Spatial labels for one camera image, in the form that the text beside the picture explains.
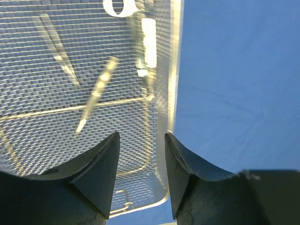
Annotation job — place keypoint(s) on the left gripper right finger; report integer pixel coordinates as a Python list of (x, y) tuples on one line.
[(204, 194)]

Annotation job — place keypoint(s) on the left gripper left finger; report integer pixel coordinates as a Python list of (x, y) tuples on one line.
[(77, 192)]

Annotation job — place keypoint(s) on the blue surgical drape cloth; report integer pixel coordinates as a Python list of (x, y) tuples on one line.
[(238, 87)]

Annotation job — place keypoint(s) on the wire mesh instrument tray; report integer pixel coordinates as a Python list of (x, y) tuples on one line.
[(51, 55)]

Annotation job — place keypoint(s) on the steel forceps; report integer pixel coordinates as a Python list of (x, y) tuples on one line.
[(97, 92)]

